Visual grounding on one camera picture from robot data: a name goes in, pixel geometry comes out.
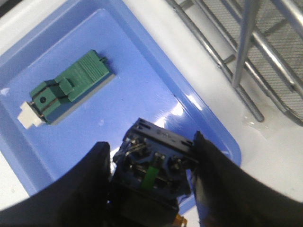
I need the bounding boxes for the bottom silver mesh tray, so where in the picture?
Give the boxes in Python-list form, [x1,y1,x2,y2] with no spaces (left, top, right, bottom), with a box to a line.
[179,0,303,125]

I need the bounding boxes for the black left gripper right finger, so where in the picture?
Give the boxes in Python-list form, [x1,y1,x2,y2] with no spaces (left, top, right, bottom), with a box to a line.
[193,131,303,227]

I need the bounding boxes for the green terminal block component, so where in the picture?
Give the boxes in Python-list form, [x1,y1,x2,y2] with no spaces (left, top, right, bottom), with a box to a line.
[18,50,113,129]

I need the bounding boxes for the red emergency stop button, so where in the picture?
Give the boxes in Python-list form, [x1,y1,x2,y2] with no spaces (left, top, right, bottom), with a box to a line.
[109,118,198,227]

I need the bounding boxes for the silver metal rack frame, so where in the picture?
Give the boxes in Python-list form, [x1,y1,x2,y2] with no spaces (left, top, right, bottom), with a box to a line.
[165,0,303,123]

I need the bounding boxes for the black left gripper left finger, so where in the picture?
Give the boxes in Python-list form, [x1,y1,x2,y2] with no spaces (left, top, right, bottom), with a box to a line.
[0,142,110,227]

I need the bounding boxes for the blue plastic tray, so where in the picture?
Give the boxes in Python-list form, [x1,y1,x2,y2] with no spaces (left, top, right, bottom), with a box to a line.
[0,0,241,227]

